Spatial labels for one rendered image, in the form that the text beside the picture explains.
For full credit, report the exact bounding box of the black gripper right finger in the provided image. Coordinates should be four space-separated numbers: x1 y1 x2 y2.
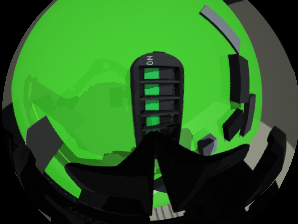
154 131 250 213

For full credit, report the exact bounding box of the dark grey flat panel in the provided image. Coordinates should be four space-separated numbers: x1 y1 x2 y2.
200 4 241 55

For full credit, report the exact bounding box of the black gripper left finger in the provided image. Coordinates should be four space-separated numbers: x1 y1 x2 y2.
64 131 154 216

